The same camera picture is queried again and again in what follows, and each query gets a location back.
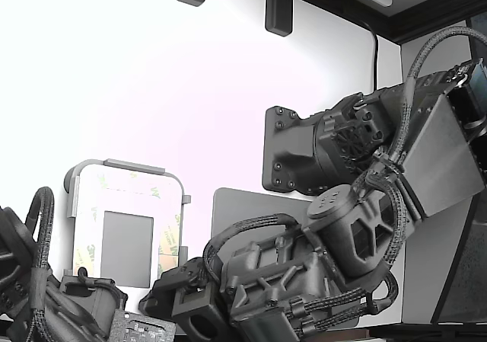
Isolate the black braided cable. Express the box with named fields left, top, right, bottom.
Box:
left=203, top=212, right=305, bottom=282
left=357, top=25, right=487, bottom=270
left=24, top=185, right=56, bottom=274
left=288, top=271, right=399, bottom=337

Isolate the gray rectangular mat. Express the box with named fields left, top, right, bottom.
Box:
left=207, top=187, right=361, bottom=330

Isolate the long black bracket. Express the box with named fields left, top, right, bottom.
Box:
left=264, top=0, right=294, bottom=37

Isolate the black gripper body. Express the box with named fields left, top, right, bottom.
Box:
left=171, top=232, right=333, bottom=342
left=56, top=275, right=129, bottom=336

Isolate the thin black cable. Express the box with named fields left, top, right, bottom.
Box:
left=357, top=17, right=380, bottom=91

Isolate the white plate with gray window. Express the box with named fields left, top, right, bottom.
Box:
left=72, top=165, right=183, bottom=312

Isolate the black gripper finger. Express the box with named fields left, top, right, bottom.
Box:
left=138, top=286, right=175, bottom=317

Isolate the gray fixture frame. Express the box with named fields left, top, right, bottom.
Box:
left=62, top=158, right=192, bottom=278

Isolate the dark brown furniture frame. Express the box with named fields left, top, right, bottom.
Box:
left=243, top=0, right=487, bottom=43

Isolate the tan printed tape liner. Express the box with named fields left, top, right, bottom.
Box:
left=157, top=254, right=179, bottom=278
left=94, top=170, right=163, bottom=200
left=158, top=213, right=180, bottom=256
left=75, top=203, right=95, bottom=278

